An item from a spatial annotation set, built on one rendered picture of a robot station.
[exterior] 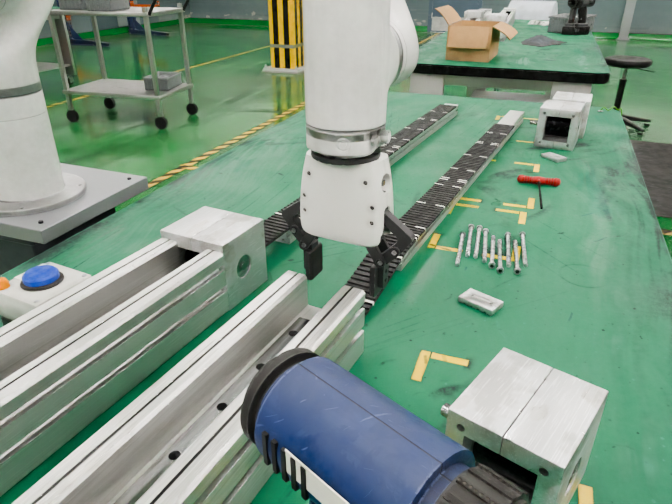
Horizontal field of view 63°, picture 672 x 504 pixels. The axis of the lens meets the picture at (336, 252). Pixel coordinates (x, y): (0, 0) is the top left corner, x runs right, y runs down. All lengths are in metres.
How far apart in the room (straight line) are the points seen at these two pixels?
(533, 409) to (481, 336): 0.24
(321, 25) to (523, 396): 0.36
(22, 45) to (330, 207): 0.62
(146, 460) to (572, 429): 0.33
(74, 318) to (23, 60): 0.52
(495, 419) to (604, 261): 0.52
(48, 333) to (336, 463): 0.43
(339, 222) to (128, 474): 0.32
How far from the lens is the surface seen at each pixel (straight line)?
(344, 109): 0.55
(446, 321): 0.71
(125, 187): 1.11
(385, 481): 0.24
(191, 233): 0.72
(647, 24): 11.63
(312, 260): 0.66
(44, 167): 1.08
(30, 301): 0.71
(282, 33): 7.11
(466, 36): 2.72
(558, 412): 0.47
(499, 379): 0.48
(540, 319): 0.74
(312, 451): 0.26
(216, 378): 0.53
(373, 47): 0.54
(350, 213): 0.59
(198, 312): 0.67
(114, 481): 0.47
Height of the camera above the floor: 1.18
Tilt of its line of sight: 28 degrees down
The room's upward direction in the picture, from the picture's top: straight up
